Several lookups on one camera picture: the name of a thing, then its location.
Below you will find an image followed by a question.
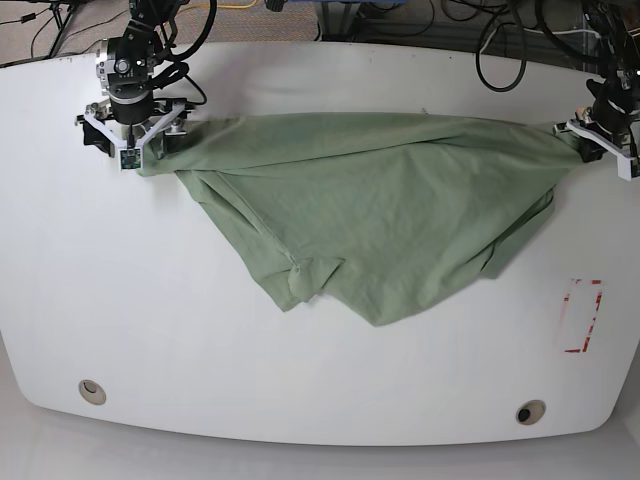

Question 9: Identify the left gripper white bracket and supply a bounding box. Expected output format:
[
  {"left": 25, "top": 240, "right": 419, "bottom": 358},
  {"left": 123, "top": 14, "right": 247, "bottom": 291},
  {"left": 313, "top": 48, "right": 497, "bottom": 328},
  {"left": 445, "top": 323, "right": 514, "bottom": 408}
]
[{"left": 553, "top": 107, "right": 639, "bottom": 180}]

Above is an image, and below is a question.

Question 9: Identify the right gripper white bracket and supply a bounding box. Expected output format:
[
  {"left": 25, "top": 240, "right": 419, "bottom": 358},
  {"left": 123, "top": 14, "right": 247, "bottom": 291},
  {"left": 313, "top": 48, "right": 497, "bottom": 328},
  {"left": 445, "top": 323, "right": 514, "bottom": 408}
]
[{"left": 75, "top": 99, "right": 197, "bottom": 169}]

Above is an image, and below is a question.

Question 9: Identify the green t-shirt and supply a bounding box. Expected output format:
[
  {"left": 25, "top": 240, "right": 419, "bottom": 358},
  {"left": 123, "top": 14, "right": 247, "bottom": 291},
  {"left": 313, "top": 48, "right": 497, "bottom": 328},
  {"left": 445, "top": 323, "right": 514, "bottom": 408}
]
[{"left": 141, "top": 113, "right": 582, "bottom": 326}]

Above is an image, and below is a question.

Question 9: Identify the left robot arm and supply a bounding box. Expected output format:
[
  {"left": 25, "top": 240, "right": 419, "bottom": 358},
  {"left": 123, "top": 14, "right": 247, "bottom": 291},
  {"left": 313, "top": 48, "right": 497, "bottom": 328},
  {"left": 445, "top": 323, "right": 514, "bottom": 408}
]
[{"left": 535, "top": 1, "right": 639, "bottom": 181}]

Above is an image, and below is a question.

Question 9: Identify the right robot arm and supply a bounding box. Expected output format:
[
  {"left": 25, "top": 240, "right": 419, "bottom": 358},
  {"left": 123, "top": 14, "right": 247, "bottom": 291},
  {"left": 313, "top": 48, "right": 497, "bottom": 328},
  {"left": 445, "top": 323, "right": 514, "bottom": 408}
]
[{"left": 75, "top": 1, "right": 196, "bottom": 170}]

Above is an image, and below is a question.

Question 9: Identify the red tape rectangle marking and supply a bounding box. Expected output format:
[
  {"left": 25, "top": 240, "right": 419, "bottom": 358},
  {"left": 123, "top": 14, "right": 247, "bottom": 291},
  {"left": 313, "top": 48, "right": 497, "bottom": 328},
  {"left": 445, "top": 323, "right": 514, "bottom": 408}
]
[{"left": 556, "top": 279, "right": 605, "bottom": 354}]

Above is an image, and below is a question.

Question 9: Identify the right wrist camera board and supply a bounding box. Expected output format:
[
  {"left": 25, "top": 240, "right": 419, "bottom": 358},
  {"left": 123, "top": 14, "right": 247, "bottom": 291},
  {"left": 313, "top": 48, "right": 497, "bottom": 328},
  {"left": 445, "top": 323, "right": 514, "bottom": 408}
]
[{"left": 118, "top": 148, "right": 142, "bottom": 170}]

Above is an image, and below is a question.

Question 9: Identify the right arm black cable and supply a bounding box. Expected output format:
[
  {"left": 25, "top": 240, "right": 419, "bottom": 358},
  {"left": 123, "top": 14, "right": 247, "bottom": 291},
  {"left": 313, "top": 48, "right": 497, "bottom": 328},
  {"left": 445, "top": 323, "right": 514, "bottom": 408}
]
[{"left": 149, "top": 0, "right": 219, "bottom": 106}]

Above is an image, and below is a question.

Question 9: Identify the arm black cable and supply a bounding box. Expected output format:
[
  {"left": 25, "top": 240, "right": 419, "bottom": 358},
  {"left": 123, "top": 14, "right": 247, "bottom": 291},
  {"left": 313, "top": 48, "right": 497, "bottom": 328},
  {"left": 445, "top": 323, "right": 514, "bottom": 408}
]
[
  {"left": 474, "top": 0, "right": 601, "bottom": 94},
  {"left": 149, "top": 0, "right": 219, "bottom": 106}
]

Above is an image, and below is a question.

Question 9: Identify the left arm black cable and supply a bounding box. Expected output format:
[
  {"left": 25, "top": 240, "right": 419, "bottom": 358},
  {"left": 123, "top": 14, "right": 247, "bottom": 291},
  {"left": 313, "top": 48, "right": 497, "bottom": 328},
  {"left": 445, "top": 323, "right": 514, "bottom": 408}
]
[{"left": 474, "top": 0, "right": 601, "bottom": 94}]

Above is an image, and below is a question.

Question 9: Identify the yellow cable on floor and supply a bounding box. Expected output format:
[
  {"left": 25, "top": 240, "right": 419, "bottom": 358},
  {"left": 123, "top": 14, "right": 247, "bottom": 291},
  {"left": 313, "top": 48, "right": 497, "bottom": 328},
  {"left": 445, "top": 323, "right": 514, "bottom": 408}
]
[{"left": 179, "top": 0, "right": 261, "bottom": 14}]

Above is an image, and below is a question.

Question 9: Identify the left table cable grommet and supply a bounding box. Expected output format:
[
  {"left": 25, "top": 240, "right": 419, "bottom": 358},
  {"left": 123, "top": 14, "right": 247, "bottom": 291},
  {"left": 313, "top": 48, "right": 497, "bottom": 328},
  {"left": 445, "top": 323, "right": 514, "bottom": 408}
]
[{"left": 78, "top": 380, "right": 106, "bottom": 406}]

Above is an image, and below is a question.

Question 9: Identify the table cable grommet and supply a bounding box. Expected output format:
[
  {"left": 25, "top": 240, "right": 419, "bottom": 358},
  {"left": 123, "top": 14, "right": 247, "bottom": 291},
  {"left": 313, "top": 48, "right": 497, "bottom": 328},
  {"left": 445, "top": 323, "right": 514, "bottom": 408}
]
[
  {"left": 516, "top": 400, "right": 546, "bottom": 426},
  {"left": 78, "top": 380, "right": 106, "bottom": 406}
]

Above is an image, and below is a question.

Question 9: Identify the right table cable grommet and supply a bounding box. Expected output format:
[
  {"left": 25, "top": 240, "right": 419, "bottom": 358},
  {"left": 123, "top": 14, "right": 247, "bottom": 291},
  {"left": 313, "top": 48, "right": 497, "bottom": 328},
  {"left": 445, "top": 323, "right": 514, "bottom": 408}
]
[{"left": 516, "top": 400, "right": 546, "bottom": 426}]

